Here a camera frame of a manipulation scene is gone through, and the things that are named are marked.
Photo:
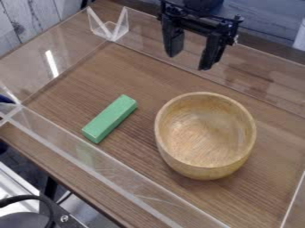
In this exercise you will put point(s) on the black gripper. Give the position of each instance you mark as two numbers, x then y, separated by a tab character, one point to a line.
193	16

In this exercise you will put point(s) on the green rectangular block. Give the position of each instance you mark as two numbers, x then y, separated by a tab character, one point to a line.
109	119

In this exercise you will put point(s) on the brown wooden bowl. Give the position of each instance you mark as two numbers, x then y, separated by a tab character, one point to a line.
205	134

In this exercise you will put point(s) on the clear acrylic corner bracket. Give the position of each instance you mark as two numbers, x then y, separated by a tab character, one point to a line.
109	30

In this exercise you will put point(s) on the clear acrylic front wall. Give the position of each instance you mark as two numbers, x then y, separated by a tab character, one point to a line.
135	201

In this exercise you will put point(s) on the black metal bracket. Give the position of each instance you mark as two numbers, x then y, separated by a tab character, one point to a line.
63	218

